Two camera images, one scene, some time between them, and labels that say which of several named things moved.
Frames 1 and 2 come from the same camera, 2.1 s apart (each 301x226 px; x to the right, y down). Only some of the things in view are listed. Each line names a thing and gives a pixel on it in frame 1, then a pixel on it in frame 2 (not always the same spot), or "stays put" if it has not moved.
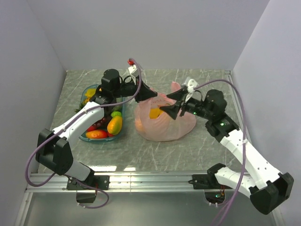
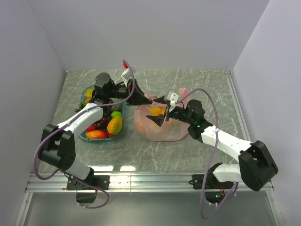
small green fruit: x=115 y=113 stays put
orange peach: x=154 y=113 stays put
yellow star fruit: x=90 y=92 stays put
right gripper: x=173 y=110 -> x=158 y=119
